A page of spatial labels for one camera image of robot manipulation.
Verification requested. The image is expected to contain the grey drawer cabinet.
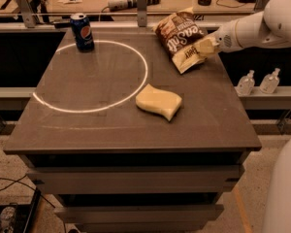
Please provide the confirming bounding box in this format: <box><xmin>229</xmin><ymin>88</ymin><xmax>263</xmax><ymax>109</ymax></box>
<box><xmin>5</xmin><ymin>28</ymin><xmax>261</xmax><ymax>233</ymax></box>

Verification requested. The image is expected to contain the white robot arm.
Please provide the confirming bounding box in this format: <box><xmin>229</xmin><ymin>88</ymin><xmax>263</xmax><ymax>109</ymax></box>
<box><xmin>193</xmin><ymin>0</ymin><xmax>291</xmax><ymax>56</ymax></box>

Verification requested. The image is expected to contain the clear sanitizer bottle left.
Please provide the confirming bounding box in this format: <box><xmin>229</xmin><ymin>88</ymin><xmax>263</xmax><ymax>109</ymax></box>
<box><xmin>236</xmin><ymin>70</ymin><xmax>255</xmax><ymax>96</ymax></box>

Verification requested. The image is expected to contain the black floor cable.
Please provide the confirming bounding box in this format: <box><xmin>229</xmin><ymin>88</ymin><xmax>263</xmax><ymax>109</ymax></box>
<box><xmin>0</xmin><ymin>174</ymin><xmax>56</xmax><ymax>209</ymax></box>

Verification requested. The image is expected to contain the yellow wavy sponge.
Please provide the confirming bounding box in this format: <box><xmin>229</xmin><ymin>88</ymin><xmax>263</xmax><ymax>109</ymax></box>
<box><xmin>136</xmin><ymin>84</ymin><xmax>182</xmax><ymax>121</ymax></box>

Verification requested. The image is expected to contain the black floor crate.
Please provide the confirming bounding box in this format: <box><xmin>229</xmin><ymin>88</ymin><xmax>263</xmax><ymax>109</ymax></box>
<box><xmin>0</xmin><ymin>189</ymin><xmax>41</xmax><ymax>233</ymax></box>

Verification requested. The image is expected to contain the clear sanitizer bottle right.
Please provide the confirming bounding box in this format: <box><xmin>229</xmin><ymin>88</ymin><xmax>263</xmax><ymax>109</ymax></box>
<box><xmin>259</xmin><ymin>68</ymin><xmax>280</xmax><ymax>94</ymax></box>

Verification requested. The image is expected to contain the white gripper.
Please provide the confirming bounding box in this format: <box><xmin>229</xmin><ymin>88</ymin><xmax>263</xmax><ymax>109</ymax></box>
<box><xmin>194</xmin><ymin>20</ymin><xmax>242</xmax><ymax>57</ymax></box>

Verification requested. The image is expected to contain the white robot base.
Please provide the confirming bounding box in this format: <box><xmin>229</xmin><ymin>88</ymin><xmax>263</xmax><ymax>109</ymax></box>
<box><xmin>262</xmin><ymin>139</ymin><xmax>291</xmax><ymax>233</ymax></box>

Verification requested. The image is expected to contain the grey drawer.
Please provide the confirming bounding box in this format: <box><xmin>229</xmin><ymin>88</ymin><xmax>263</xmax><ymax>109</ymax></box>
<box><xmin>27</xmin><ymin>165</ymin><xmax>243</xmax><ymax>194</ymax></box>
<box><xmin>54</xmin><ymin>205</ymin><xmax>224</xmax><ymax>223</ymax></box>

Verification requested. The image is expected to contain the upper grey drawer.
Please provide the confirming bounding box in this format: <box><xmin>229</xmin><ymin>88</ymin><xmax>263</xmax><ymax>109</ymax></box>
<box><xmin>27</xmin><ymin>165</ymin><xmax>243</xmax><ymax>194</ymax></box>

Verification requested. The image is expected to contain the lower grey drawer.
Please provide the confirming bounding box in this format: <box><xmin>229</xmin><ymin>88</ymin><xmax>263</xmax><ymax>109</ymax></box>
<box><xmin>54</xmin><ymin>205</ymin><xmax>224</xmax><ymax>223</ymax></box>

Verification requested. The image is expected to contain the metal railing frame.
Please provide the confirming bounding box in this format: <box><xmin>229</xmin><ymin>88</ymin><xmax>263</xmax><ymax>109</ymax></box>
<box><xmin>0</xmin><ymin>0</ymin><xmax>282</xmax><ymax>29</ymax></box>

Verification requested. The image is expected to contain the brown chip bag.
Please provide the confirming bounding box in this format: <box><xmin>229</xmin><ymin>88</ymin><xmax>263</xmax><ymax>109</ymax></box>
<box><xmin>152</xmin><ymin>8</ymin><xmax>206</xmax><ymax>74</ymax></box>

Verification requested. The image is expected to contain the blue pepsi can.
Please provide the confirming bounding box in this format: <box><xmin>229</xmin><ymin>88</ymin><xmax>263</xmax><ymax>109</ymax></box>
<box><xmin>70</xmin><ymin>13</ymin><xmax>94</xmax><ymax>51</ymax></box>

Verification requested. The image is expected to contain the clear sanitizer bottle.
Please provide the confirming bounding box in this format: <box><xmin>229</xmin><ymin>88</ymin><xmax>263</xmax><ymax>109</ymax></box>
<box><xmin>236</xmin><ymin>70</ymin><xmax>255</xmax><ymax>96</ymax></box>
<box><xmin>259</xmin><ymin>68</ymin><xmax>280</xmax><ymax>94</ymax></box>

